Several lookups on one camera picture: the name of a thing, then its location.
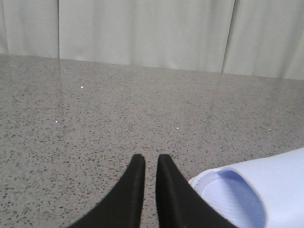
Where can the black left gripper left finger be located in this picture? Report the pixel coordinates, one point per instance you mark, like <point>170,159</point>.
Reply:
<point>122,206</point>

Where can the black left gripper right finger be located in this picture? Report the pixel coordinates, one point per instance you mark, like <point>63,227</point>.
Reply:
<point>178,204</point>

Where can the light blue slipper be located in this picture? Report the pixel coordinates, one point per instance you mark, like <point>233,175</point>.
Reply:
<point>260,193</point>

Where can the white pleated curtain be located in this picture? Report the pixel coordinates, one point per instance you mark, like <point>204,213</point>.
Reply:
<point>244,37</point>

